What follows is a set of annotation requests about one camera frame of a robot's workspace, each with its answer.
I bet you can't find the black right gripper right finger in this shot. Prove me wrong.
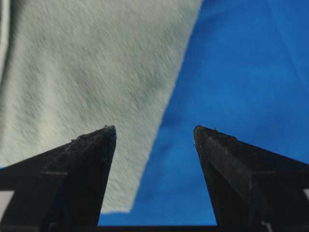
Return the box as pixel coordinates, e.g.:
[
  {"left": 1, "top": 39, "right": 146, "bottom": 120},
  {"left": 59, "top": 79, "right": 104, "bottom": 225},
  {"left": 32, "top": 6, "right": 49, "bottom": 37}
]
[{"left": 194, "top": 126, "right": 309, "bottom": 232}]

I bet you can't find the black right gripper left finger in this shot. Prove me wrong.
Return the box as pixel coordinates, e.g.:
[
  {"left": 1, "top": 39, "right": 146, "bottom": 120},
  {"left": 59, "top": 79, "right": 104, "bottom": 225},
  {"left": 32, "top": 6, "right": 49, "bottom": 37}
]
[{"left": 0, "top": 126, "right": 116, "bottom": 232}]

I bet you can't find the pale green bath towel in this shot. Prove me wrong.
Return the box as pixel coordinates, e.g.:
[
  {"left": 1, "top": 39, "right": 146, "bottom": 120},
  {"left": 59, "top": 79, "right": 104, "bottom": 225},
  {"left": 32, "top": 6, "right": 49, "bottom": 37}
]
[{"left": 0, "top": 0, "right": 202, "bottom": 214}]

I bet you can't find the blue table cloth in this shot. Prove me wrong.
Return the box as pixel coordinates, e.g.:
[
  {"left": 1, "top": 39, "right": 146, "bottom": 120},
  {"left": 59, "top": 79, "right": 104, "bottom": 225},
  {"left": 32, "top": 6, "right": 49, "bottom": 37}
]
[{"left": 99, "top": 0, "right": 309, "bottom": 225}]

